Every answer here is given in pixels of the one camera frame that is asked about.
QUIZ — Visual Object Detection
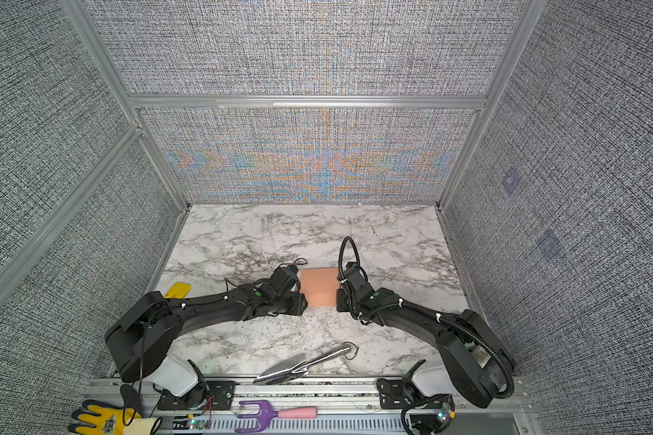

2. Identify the pink paper box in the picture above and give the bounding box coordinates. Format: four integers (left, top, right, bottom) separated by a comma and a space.
299, 268, 340, 308

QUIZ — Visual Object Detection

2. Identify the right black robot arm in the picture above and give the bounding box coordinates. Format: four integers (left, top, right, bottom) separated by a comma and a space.
337, 262, 515, 408

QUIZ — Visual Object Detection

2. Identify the metal garden trowel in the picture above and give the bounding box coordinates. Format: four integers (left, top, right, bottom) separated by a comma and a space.
253, 342, 358, 385

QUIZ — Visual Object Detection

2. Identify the yellow handled tool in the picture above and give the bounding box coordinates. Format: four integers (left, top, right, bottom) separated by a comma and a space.
164, 282, 192, 299

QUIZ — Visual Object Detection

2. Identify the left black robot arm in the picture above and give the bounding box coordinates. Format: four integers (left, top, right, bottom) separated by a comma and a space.
104, 264, 308, 410

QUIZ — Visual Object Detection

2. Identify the yellow black work glove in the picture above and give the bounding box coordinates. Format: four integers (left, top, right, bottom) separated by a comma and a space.
68, 400, 163, 435

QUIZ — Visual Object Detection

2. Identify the purple pink hand rake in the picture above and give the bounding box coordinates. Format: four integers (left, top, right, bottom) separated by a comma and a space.
235, 400, 319, 434

